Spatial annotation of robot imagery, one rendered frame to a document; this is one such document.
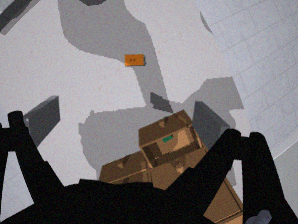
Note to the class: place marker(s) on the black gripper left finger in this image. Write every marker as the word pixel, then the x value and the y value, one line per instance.
pixel 56 204

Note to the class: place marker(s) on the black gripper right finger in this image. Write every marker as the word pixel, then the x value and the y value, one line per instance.
pixel 263 197

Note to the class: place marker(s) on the brown wooden drawer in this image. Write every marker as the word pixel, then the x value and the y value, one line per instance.
pixel 182 143
pixel 140 178
pixel 126 167
pixel 222 207
pixel 164 176

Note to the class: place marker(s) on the orange nine-volt battery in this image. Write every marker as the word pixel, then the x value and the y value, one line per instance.
pixel 136 59

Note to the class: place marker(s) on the brown wooden chest of drawers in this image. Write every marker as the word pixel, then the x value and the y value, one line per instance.
pixel 237 219

